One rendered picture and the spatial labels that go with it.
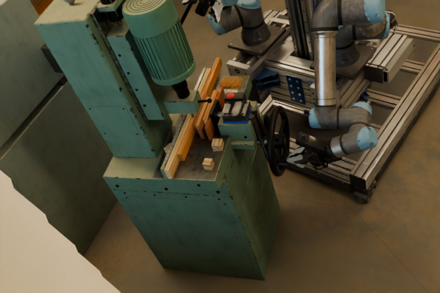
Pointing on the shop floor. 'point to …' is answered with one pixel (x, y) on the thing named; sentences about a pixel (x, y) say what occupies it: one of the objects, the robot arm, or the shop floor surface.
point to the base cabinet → (211, 224)
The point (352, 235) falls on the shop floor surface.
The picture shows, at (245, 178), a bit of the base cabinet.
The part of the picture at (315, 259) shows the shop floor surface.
